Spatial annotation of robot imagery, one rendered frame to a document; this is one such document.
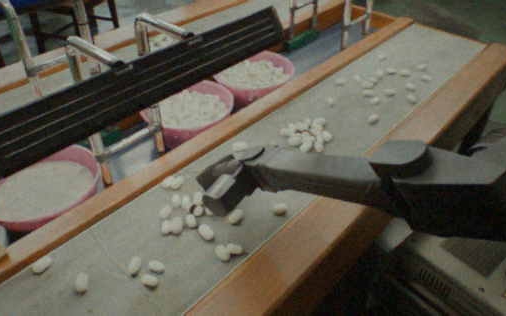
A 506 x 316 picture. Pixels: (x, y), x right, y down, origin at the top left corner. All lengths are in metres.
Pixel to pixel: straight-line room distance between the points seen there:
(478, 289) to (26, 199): 1.13
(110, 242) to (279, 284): 0.36
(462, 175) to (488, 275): 0.91
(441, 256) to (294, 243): 0.56
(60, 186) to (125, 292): 0.36
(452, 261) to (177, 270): 0.77
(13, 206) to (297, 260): 0.64
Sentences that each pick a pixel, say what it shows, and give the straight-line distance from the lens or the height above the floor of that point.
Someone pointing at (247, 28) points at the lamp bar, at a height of 1.09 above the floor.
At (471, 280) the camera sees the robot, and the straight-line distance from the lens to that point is 1.31.
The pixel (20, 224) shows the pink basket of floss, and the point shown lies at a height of 0.76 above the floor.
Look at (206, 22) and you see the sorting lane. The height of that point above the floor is 0.74.
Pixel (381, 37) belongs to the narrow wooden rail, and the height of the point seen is 0.76.
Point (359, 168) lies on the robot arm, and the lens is 0.57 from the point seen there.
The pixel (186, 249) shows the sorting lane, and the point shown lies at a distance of 0.92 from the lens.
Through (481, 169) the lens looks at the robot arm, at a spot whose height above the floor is 1.19.
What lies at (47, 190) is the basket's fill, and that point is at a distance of 1.14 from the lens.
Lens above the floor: 1.44
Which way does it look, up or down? 38 degrees down
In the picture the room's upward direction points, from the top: 2 degrees clockwise
